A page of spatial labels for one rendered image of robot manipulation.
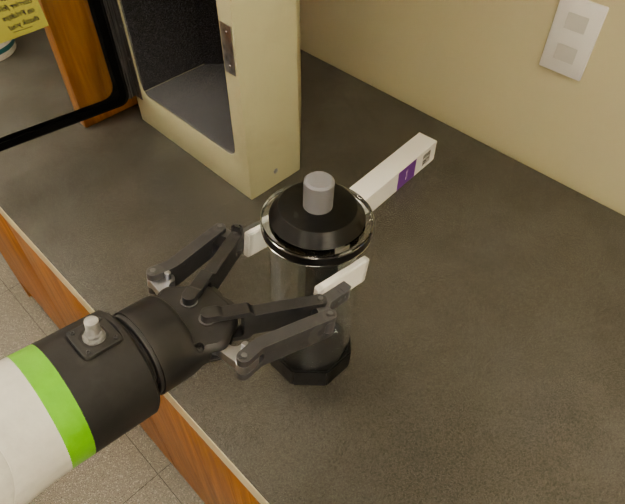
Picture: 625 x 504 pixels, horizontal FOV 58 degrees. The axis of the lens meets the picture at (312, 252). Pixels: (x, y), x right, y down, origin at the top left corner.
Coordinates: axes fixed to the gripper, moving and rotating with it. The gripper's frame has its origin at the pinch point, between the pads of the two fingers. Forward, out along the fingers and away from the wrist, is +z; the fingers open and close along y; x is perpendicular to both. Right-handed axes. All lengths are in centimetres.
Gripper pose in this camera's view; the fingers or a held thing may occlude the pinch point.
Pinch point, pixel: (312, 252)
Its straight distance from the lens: 56.0
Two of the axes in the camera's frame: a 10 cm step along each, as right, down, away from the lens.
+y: -7.1, -5.2, 4.7
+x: -1.1, 7.5, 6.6
